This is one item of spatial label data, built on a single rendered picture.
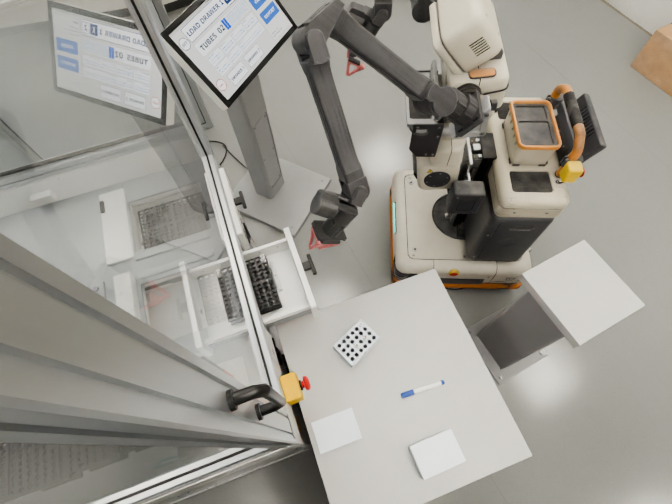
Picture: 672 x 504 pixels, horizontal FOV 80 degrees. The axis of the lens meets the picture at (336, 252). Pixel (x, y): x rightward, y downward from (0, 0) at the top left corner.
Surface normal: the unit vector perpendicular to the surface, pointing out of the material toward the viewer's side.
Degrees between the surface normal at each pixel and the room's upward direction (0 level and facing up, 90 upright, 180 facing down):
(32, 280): 90
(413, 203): 0
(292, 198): 3
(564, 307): 0
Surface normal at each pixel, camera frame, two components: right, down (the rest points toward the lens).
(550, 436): -0.03, -0.44
